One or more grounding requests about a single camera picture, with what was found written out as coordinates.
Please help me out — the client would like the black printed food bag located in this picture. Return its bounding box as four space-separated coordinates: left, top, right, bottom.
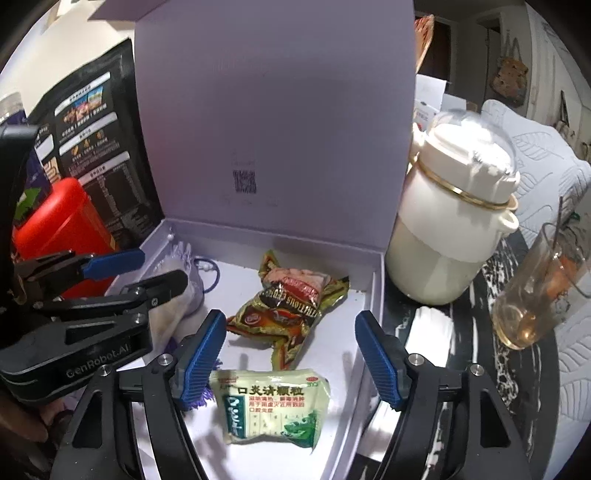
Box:
28 39 163 249

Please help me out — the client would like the white ceramic lidded pot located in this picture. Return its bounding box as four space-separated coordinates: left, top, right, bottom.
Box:
386 110 521 305

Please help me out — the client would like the green white medicine packet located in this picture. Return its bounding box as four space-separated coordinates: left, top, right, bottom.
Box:
209 369 331 449

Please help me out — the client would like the clear bag with white item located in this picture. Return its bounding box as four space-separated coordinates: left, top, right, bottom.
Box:
147 257 199 351

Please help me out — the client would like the brown cereal snack packet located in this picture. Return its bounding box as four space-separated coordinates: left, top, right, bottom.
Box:
226 250 349 371

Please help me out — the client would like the hanging patterned tote bag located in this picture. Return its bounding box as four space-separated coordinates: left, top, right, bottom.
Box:
491 57 529 107

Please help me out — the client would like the red plastic container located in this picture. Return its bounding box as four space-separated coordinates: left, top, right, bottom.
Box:
12 177 122 301

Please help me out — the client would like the clear glass mug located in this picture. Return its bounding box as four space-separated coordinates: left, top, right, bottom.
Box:
492 213 590 350

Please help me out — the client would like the light blue leaf cushion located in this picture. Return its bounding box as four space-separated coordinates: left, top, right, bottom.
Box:
481 99 590 246

